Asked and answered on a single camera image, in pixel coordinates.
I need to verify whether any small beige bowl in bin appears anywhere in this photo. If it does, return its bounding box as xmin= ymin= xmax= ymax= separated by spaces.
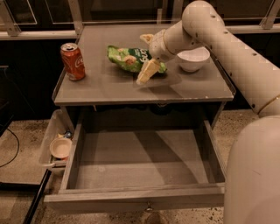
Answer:
xmin=50 ymin=137 xmax=72 ymax=159

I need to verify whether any metal drawer knob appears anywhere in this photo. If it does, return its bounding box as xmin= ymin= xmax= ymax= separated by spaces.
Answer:
xmin=144 ymin=201 xmax=154 ymax=213

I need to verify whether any black floor bar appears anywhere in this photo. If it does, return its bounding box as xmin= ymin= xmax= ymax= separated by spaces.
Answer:
xmin=0 ymin=170 xmax=52 ymax=224

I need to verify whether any white ceramic bowl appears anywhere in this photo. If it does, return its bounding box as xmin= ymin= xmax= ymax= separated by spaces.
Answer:
xmin=176 ymin=47 xmax=210 ymax=73

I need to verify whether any orange soda can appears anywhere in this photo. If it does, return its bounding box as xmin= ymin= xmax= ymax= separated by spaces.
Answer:
xmin=60 ymin=43 xmax=86 ymax=81

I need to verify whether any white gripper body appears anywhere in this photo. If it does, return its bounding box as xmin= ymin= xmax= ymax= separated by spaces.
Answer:
xmin=149 ymin=30 xmax=172 ymax=62

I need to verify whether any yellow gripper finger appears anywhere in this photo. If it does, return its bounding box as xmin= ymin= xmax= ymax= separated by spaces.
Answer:
xmin=136 ymin=59 xmax=160 ymax=85
xmin=140 ymin=34 xmax=153 ymax=44

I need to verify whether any grey cabinet with table top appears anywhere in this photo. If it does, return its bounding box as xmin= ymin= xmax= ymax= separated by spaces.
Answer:
xmin=52 ymin=24 xmax=237 ymax=132

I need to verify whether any grey metal railing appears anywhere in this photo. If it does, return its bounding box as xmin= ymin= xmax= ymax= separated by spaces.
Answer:
xmin=0 ymin=0 xmax=279 ymax=38

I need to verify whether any small blue object in bin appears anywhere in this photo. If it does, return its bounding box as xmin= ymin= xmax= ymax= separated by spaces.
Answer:
xmin=64 ymin=130 xmax=73 ymax=138

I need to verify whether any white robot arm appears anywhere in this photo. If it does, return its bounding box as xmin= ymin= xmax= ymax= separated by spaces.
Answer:
xmin=137 ymin=0 xmax=280 ymax=224

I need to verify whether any open grey top drawer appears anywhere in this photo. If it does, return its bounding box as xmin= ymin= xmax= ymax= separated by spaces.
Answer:
xmin=45 ymin=107 xmax=225 ymax=214

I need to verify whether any green rice chip bag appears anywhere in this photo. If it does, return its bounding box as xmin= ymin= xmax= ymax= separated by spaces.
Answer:
xmin=106 ymin=45 xmax=168 ymax=74

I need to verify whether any black cable on floor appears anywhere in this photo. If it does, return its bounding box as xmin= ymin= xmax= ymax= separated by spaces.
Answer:
xmin=0 ymin=123 xmax=21 ymax=169

